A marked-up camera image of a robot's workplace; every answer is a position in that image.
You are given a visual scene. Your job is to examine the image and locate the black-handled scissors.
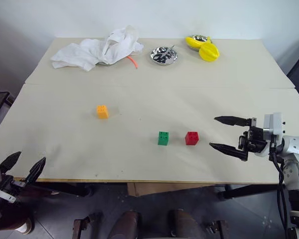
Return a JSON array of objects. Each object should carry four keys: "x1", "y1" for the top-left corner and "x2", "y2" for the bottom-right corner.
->
[{"x1": 153, "y1": 44, "x2": 176, "y2": 63}]

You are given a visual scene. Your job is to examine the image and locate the black table frame bar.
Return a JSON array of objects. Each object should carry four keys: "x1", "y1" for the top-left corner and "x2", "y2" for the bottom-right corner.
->
[
  {"x1": 22, "y1": 183, "x2": 95, "y2": 198},
  {"x1": 218, "y1": 184, "x2": 283, "y2": 201}
]

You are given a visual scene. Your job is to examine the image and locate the orange plastic tube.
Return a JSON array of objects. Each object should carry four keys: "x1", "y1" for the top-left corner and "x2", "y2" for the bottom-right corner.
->
[{"x1": 128, "y1": 56, "x2": 140, "y2": 70}]

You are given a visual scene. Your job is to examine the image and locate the dark metal bracket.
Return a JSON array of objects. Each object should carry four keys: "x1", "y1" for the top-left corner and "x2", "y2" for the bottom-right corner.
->
[
  {"x1": 73, "y1": 212, "x2": 103, "y2": 239},
  {"x1": 205, "y1": 220, "x2": 231, "y2": 236}
]

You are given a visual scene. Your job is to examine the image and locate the steel bowl with scissors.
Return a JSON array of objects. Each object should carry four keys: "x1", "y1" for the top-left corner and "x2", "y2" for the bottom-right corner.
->
[{"x1": 149, "y1": 46, "x2": 179, "y2": 66}]

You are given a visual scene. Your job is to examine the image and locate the long yellow toy fruit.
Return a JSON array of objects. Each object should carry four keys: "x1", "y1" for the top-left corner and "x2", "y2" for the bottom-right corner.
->
[{"x1": 185, "y1": 36, "x2": 212, "y2": 49}]

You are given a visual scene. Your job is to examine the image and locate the red toy brick cube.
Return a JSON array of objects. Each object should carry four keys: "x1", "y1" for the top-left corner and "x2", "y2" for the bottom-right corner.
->
[{"x1": 184, "y1": 131, "x2": 200, "y2": 146}]

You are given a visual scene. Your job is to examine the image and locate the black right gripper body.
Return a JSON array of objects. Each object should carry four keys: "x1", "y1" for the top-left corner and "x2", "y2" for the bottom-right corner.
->
[{"x1": 238, "y1": 117, "x2": 268, "y2": 154}]

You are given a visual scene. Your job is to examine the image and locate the yellow toy star fruit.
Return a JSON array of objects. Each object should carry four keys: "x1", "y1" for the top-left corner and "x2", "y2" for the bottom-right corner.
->
[{"x1": 198, "y1": 41, "x2": 220, "y2": 63}]

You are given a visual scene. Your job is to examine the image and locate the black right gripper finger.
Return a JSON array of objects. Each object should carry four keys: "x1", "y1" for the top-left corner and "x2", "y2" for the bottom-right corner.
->
[
  {"x1": 213, "y1": 116, "x2": 250, "y2": 126},
  {"x1": 209, "y1": 142, "x2": 248, "y2": 162}
]

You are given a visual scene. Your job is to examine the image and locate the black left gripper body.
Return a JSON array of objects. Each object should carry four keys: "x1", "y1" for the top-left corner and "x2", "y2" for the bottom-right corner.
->
[{"x1": 0, "y1": 174, "x2": 28, "y2": 199}]

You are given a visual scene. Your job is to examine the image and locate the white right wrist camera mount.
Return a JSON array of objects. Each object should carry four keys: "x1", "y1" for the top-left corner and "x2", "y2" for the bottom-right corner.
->
[{"x1": 263, "y1": 112, "x2": 286, "y2": 157}]

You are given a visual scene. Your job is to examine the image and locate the dark brown rounded shape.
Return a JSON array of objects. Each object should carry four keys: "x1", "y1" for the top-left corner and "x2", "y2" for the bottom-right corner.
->
[
  {"x1": 168, "y1": 209, "x2": 204, "y2": 239},
  {"x1": 108, "y1": 210, "x2": 142, "y2": 239}
]

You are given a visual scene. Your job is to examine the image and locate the crumpled white cloth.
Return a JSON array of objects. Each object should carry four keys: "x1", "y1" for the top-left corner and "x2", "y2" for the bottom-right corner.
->
[{"x1": 50, "y1": 24, "x2": 145, "y2": 73}]

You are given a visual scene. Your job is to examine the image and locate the green toy brick cube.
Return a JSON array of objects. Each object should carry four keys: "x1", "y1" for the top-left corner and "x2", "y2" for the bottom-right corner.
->
[{"x1": 157, "y1": 131, "x2": 170, "y2": 146}]

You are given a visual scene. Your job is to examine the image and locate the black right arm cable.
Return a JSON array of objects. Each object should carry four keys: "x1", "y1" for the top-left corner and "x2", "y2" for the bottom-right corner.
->
[{"x1": 268, "y1": 141, "x2": 296, "y2": 239}]

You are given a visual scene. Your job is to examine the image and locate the brown shoe with white sole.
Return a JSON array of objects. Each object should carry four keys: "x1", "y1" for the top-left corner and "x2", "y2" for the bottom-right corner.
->
[{"x1": 0, "y1": 198, "x2": 35, "y2": 235}]

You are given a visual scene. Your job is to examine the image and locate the orange toy brick cube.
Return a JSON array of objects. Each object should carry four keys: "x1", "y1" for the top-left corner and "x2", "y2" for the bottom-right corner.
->
[{"x1": 96, "y1": 105, "x2": 110, "y2": 120}]

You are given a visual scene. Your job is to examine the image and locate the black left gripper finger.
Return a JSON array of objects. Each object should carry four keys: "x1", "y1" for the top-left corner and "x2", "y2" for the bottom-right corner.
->
[
  {"x1": 24, "y1": 156, "x2": 47, "y2": 186},
  {"x1": 0, "y1": 151, "x2": 22, "y2": 173}
]

